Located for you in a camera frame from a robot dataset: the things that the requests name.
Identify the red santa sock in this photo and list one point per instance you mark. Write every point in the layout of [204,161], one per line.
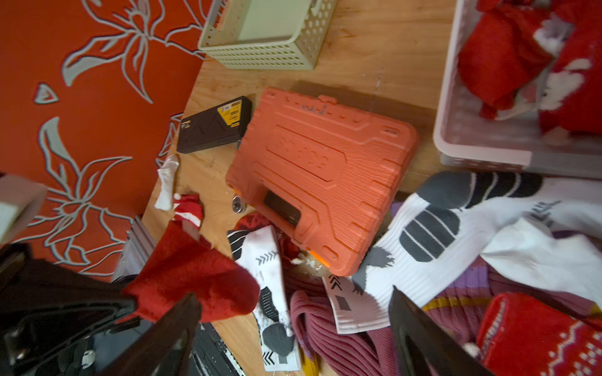
[510,46]

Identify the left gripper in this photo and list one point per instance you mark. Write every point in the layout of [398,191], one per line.
[46,309]

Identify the white black patterned sock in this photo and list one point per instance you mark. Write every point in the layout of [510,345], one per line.
[258,252]

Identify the orange plastic tool case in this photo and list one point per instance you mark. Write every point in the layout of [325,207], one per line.
[322,172]

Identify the purple ribbed sock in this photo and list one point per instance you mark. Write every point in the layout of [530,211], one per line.
[458,310]

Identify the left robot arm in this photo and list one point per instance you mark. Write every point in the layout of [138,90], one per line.
[21,200]

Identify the white crumpled tissue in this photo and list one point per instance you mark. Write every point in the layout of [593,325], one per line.
[167,177]

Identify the white plastic basket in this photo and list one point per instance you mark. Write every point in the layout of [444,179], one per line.
[466,140]

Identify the white black sock pile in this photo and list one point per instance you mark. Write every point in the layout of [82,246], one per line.
[441,229]

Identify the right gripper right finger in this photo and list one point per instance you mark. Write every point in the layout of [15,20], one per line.
[422,346]

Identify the green plastic basket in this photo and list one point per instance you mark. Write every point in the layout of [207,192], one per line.
[266,35]

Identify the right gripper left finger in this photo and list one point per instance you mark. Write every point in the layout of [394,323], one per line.
[165,348]

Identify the red white striped sock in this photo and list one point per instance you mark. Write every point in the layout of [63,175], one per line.
[188,207]

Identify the black yellow bit box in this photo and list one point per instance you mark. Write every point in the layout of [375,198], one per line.
[215,127]

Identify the red christmas sock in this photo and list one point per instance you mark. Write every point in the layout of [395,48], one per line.
[571,101]

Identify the red patterned knit sock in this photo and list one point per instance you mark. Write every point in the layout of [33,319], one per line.
[520,335]

